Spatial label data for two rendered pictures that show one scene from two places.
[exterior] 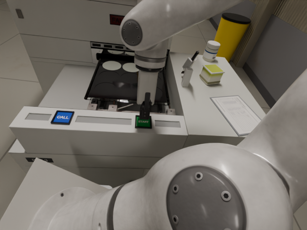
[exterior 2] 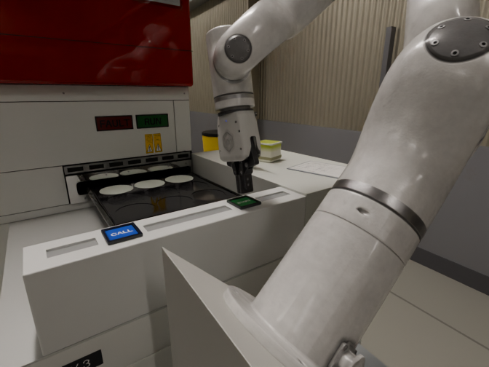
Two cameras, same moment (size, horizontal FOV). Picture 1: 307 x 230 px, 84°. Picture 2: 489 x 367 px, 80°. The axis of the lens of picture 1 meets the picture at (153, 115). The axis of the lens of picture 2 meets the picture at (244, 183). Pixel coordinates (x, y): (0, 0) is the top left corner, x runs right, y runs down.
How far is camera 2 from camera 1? 0.39 m
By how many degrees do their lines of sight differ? 35
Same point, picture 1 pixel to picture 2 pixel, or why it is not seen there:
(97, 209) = (335, 210)
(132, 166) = not seen: hidden behind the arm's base
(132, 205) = (381, 151)
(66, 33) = (13, 162)
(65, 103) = not seen: hidden behind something
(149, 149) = (267, 244)
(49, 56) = not seen: outside the picture
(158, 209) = (431, 77)
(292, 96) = (417, 30)
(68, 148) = (141, 298)
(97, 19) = (73, 127)
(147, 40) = (257, 53)
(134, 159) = (249, 280)
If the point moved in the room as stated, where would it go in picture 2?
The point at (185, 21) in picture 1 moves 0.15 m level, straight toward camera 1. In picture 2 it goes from (287, 29) to (342, 7)
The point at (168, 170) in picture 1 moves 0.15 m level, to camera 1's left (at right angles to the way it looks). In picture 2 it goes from (413, 50) to (303, 39)
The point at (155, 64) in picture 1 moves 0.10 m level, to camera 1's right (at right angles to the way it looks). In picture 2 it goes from (249, 99) to (291, 98)
